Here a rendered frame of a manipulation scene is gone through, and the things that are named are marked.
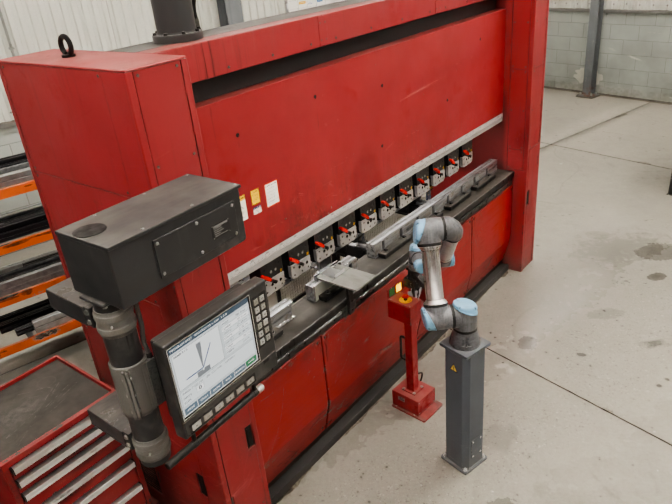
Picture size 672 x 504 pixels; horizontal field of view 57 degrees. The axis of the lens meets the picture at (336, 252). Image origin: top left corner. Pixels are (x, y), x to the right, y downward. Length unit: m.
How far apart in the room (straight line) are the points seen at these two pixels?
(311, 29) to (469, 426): 2.10
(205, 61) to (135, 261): 1.03
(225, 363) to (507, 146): 3.42
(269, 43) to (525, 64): 2.47
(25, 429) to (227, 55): 1.68
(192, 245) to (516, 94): 3.43
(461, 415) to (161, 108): 2.10
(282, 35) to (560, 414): 2.63
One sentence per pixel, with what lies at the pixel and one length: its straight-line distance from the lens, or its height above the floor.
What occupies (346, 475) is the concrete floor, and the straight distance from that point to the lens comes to 3.58.
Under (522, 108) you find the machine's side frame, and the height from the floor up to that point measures 1.37.
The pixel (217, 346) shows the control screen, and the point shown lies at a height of 1.48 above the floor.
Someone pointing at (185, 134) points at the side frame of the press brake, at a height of 2.05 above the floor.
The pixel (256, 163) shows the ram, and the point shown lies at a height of 1.75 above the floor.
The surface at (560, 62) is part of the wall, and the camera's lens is 11.37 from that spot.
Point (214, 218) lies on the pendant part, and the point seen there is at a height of 1.88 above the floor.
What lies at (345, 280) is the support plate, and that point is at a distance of 3.25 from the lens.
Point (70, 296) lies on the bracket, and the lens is 2.06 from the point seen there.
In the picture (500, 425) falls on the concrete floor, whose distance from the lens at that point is 3.86.
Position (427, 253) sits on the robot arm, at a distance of 2.94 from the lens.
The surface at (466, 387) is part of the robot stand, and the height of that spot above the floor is 0.57.
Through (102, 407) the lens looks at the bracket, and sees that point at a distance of 2.38.
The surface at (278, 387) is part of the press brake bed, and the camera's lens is 3.11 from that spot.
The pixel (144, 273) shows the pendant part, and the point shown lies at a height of 1.83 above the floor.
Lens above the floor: 2.60
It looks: 27 degrees down
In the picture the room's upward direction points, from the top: 6 degrees counter-clockwise
